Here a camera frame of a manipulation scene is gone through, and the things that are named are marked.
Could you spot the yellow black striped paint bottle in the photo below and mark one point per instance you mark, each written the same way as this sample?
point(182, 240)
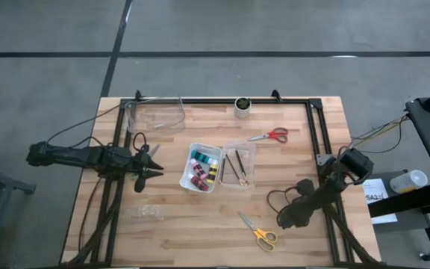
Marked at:
point(212, 172)

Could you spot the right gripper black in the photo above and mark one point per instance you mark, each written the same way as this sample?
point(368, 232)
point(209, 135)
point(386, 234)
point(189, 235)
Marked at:
point(295, 214)

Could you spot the grey metal table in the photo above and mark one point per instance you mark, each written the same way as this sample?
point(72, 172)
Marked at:
point(9, 183)

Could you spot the black paintbrush yellow ferrule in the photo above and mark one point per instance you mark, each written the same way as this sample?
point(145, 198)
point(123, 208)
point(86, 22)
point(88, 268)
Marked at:
point(243, 173)

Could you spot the thin dark paintbrush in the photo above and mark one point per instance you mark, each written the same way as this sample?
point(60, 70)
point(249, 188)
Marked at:
point(222, 170)

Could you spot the black frame clamp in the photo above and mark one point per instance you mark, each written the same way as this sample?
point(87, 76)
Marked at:
point(137, 95)
point(274, 94)

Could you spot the white plastic bin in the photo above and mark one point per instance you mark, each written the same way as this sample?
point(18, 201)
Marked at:
point(186, 172)

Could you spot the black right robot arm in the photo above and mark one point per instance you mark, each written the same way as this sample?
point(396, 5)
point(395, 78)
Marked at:
point(357, 166)

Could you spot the succulent in white pot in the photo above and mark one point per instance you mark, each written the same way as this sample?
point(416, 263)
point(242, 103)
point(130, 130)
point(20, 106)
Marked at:
point(243, 112)

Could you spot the brown paintbrush silver ferrule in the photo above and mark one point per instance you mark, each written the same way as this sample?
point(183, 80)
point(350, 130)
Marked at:
point(232, 167)

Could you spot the clear plastic bag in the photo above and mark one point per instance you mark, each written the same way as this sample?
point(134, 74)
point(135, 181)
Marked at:
point(144, 213)

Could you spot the clear plastic bin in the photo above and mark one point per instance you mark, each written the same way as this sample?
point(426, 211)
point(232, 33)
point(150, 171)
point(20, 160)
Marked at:
point(148, 119)

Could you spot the pink black striped paint bottle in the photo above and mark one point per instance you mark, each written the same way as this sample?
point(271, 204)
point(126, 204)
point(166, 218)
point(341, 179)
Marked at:
point(199, 170)

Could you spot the teal black striped paint bottle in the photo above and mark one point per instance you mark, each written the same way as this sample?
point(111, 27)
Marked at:
point(201, 156)

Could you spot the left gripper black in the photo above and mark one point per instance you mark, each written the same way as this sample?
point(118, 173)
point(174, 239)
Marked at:
point(140, 162)

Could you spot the frosted translucent plastic bin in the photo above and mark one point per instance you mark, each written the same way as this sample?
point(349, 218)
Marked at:
point(250, 164)

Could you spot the white printed paper sheet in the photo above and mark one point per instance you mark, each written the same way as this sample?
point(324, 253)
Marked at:
point(377, 190)

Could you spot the black pen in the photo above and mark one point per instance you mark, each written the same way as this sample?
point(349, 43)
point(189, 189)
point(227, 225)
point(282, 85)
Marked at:
point(239, 160)

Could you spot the small black caster wheel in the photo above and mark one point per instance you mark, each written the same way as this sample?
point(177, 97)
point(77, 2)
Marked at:
point(428, 257)

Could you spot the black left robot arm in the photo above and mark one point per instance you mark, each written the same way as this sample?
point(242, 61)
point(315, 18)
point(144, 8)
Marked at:
point(69, 157)

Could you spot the black metal rig frame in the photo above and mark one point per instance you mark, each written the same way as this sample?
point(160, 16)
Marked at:
point(315, 102)

